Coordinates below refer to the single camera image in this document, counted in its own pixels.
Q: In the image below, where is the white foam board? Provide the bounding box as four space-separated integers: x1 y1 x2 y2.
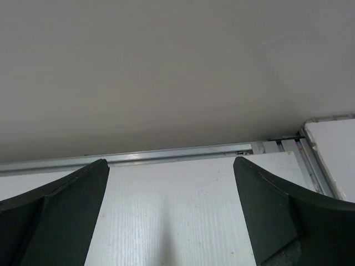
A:
303 114 354 202

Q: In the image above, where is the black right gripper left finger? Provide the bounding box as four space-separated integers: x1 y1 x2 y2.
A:
1 159 109 265

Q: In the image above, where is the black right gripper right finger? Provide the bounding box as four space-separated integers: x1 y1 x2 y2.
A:
233 157 354 265

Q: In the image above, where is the aluminium frame rail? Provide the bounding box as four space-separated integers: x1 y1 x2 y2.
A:
1 131 336 197

